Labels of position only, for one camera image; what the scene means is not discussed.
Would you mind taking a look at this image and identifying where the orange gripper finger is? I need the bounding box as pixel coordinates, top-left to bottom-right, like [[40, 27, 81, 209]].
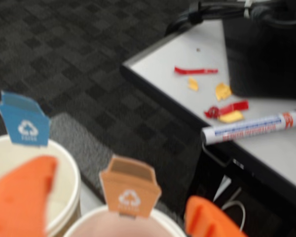
[[0, 155, 59, 237], [184, 196, 249, 237]]

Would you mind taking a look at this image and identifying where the beige ribbed paper cup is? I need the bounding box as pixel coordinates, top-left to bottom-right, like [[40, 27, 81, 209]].
[[63, 204, 188, 237], [0, 134, 82, 237]]

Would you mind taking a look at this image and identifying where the blue recycling bin label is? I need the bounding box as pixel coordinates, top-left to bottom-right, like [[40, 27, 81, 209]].
[[0, 90, 51, 148]]

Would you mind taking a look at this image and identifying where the grey foam border strip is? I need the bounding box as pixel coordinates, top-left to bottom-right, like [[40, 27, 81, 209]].
[[49, 112, 114, 205]]

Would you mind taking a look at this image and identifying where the orange recycling bin label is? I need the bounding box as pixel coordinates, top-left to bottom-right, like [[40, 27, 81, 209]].
[[99, 157, 162, 219]]

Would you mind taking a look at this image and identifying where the white whiteboard marker pen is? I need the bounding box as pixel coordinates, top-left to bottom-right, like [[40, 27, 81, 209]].
[[201, 110, 296, 145]]

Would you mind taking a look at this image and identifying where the yellow paper scrap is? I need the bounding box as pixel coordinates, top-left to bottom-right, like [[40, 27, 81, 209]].
[[215, 82, 233, 102], [218, 110, 245, 124], [187, 76, 200, 92]]

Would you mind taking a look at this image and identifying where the crumpled red plastic strip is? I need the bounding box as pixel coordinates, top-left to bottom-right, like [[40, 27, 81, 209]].
[[204, 99, 250, 119]]

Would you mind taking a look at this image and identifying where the long red plastic strip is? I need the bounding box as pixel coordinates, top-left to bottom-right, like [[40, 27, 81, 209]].
[[174, 65, 219, 76]]

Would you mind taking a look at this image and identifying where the black box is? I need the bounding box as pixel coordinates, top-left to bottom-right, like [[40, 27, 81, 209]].
[[222, 14, 296, 101]]

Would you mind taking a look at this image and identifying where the white side table black edge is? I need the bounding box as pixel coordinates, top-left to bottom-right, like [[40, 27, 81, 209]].
[[120, 18, 296, 196]]

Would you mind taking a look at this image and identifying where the thin white cable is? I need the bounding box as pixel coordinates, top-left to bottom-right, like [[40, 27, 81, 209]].
[[213, 177, 246, 232]]

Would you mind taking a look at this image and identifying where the black cable bundle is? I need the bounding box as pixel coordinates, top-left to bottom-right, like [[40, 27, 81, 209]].
[[165, 0, 296, 35]]

